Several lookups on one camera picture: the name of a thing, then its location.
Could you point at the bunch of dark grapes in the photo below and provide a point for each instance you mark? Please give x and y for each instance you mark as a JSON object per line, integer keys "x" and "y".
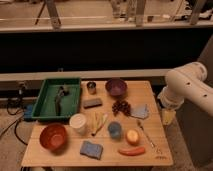
{"x": 121, "y": 106}

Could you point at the green plastic tray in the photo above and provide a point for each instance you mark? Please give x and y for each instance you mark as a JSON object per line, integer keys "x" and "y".
{"x": 44, "y": 108}

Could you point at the light blue folded cloth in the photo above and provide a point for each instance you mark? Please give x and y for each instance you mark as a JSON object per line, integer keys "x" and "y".
{"x": 140, "y": 112}

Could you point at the wooden board table top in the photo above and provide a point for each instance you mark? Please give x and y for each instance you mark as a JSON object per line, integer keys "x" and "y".
{"x": 138, "y": 93}

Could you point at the peach apple fruit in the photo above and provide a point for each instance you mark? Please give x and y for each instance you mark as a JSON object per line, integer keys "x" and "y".
{"x": 132, "y": 137}

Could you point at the yellow banana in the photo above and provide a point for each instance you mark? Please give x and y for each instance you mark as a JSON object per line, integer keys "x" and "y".
{"x": 95, "y": 124}

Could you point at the small metal cup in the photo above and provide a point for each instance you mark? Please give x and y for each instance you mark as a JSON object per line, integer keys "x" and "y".
{"x": 91, "y": 87}

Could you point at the purple bowl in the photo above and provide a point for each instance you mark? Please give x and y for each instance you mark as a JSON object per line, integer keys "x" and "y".
{"x": 116, "y": 87}

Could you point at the white plastic cup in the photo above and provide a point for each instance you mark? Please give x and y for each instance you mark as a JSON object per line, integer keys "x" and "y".
{"x": 78, "y": 123}

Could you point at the orange carrot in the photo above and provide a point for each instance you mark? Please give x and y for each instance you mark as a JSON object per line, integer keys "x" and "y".
{"x": 132, "y": 152}

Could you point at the blue box beside tray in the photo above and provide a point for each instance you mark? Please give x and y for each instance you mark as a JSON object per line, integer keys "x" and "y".
{"x": 28, "y": 113}

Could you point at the blue sponge cloth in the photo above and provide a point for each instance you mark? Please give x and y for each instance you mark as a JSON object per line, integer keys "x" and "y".
{"x": 91, "y": 150}

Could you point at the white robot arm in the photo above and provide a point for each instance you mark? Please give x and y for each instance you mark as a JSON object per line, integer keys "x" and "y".
{"x": 185, "y": 82}

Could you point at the dark grey sponge block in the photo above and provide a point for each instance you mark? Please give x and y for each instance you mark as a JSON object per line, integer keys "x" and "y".
{"x": 92, "y": 103}

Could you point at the red bowl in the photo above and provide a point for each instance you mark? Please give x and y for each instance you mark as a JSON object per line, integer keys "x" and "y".
{"x": 53, "y": 136}

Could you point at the blue cup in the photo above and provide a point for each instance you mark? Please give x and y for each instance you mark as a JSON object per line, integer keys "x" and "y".
{"x": 115, "y": 130}

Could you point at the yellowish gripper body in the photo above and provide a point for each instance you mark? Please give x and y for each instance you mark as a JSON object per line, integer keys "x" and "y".
{"x": 168, "y": 116}

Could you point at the dark dish brush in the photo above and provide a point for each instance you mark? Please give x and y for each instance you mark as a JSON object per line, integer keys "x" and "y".
{"x": 63, "y": 91}

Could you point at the metal fork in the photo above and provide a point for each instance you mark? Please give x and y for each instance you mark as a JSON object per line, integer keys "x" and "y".
{"x": 146, "y": 135}

